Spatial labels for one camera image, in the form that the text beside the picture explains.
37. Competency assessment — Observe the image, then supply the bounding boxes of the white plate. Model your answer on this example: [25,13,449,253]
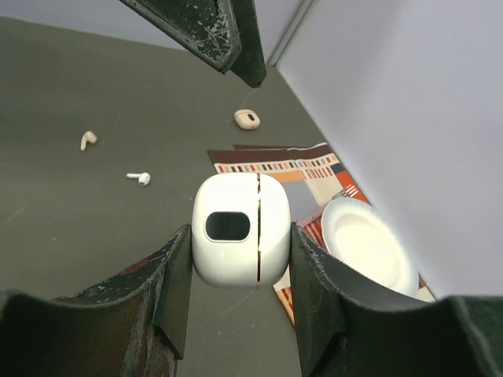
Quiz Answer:
[321,198,419,297]

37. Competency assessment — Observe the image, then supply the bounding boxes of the beige earbud left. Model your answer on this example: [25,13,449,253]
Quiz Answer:
[80,130,97,152]

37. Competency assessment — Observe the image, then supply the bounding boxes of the white earbud left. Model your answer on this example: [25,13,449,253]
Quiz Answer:
[126,172,151,187]

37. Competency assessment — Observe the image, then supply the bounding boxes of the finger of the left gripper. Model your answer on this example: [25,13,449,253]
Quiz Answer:
[121,0,266,88]

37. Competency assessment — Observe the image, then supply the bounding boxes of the white earbud charging case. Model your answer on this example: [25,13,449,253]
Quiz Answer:
[191,173,291,289]

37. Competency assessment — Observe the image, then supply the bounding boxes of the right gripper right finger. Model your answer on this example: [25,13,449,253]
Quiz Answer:
[290,225,502,376]

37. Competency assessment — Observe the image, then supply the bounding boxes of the beige earbud charging case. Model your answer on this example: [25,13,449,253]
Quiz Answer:
[233,109,260,130]

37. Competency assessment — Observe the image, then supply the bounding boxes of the silver fork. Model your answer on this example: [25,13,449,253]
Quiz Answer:
[332,185,359,200]

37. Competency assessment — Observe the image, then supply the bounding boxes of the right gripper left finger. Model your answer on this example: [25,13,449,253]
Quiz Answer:
[1,225,193,376]

